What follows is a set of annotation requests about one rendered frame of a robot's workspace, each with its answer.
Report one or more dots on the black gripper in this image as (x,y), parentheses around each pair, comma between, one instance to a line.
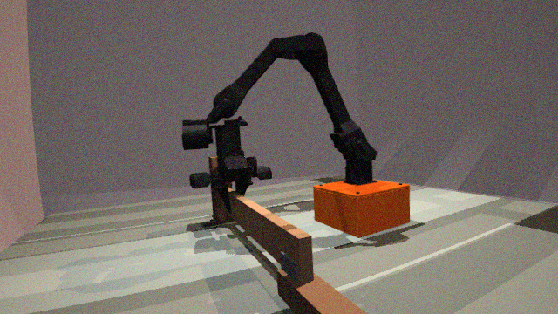
(203,180)

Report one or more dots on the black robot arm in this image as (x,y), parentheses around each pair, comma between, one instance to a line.
(311,52)

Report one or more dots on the long brown wooden beam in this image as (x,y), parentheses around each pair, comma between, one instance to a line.
(273,233)

